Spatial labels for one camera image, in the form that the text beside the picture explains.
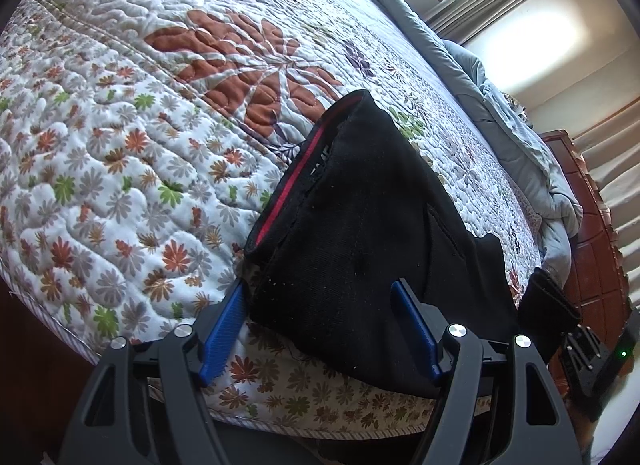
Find dark red wooden headboard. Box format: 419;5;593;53
541;129;630;347

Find floral quilted bedspread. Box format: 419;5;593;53
1;0;541;419

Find black pants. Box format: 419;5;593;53
244;90;518;398

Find grey-blue comforter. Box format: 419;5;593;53
375;0;582;285

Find beige striped curtain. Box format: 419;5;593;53
574;99;640;308

